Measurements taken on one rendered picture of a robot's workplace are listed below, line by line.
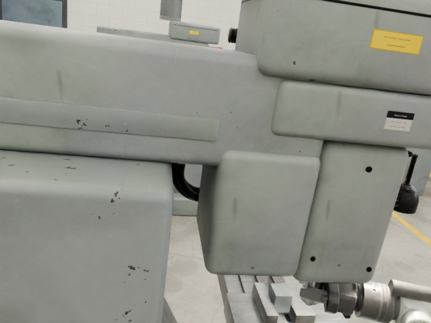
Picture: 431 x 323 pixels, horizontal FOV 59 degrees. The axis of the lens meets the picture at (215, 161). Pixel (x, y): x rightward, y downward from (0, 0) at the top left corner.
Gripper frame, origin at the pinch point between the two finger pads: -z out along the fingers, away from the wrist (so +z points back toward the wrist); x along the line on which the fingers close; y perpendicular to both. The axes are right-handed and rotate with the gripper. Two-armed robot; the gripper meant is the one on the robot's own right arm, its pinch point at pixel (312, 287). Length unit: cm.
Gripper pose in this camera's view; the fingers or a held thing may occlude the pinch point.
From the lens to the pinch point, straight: 99.7
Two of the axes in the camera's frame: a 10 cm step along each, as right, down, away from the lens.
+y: -1.2, 9.4, 3.1
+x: -2.0, 2.8, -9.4
